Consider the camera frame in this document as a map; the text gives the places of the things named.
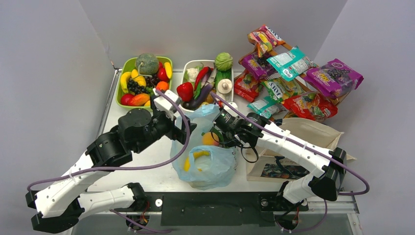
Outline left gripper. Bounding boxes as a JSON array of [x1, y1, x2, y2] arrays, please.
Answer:
[[134, 95, 196, 153]]

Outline orange peach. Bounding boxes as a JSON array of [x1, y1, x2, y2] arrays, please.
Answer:
[[202, 132, 220, 146]]

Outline yellow banana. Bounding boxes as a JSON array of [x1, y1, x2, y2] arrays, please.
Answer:
[[120, 71, 131, 94], [184, 151, 210, 172]]

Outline light blue plastic bag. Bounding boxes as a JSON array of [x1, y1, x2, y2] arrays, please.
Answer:
[[172, 104, 237, 190]]

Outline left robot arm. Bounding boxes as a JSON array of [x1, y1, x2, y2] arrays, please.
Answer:
[[25, 108, 196, 234]]

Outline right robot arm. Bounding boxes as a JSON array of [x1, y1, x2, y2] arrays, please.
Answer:
[[213, 110, 346, 210]]

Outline teal snack bag lower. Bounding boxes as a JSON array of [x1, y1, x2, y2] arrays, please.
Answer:
[[247, 96, 282, 119]]

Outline teal snack bag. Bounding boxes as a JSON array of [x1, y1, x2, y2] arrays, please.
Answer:
[[247, 96, 282, 119], [267, 46, 317, 81]]

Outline red snack bag left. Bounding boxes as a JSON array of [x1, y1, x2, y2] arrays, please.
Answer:
[[234, 70, 261, 103]]

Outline red snack bag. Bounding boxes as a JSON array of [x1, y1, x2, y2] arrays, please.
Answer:
[[282, 92, 338, 122], [234, 70, 261, 103]]

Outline green candy bag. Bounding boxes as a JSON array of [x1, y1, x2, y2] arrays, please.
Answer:
[[261, 78, 304, 103]]

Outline small purple snack bag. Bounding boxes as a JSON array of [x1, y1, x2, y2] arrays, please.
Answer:
[[239, 52, 278, 80]]

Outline red snack bag right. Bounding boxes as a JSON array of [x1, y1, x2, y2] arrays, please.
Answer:
[[282, 92, 338, 122]]

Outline teal snack bag upper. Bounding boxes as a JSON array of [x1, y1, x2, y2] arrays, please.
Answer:
[[267, 46, 317, 81]]

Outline top orange candy bag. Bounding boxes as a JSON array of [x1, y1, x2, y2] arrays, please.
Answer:
[[247, 25, 285, 57]]

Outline large purple snack bag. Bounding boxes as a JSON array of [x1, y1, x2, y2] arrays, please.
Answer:
[[304, 59, 364, 99]]

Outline red orange mango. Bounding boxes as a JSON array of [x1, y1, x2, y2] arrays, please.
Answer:
[[127, 93, 150, 106]]

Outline purple eggplant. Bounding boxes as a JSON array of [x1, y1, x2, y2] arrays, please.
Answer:
[[182, 83, 214, 110]]

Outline orange tangerine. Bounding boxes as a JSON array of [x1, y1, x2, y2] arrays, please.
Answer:
[[156, 81, 169, 91]]

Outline red bell pepper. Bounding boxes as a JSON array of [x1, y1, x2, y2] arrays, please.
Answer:
[[176, 82, 194, 102]]

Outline white mushroom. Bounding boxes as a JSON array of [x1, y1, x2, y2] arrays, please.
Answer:
[[217, 79, 233, 94]]

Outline black grapes bunch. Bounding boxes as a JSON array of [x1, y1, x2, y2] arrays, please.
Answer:
[[127, 79, 148, 95]]

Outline white vegetable tray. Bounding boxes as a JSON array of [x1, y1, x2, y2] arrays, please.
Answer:
[[178, 60, 235, 113]]

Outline white cauliflower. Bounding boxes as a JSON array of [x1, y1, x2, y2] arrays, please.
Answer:
[[186, 68, 200, 83]]

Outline green melon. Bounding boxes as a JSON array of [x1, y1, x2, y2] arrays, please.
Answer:
[[135, 53, 159, 75]]

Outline red chili pepper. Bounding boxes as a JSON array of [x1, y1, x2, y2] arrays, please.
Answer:
[[194, 67, 211, 91]]

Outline green cabbage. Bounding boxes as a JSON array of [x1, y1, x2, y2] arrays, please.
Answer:
[[214, 52, 233, 71]]

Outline wooden display rack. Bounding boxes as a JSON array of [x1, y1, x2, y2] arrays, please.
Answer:
[[234, 42, 349, 124]]

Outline green fruit tray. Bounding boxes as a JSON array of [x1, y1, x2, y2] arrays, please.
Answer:
[[115, 56, 173, 112]]

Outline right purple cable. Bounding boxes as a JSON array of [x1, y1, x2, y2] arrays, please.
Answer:
[[210, 92, 370, 234]]

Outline purple cable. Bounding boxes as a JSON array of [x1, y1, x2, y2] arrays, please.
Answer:
[[26, 89, 192, 234], [210, 92, 370, 234]]

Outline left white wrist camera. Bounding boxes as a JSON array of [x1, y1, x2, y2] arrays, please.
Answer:
[[153, 88, 182, 120]]

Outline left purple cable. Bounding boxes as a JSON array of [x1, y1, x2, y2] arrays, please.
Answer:
[[26, 89, 192, 234]]

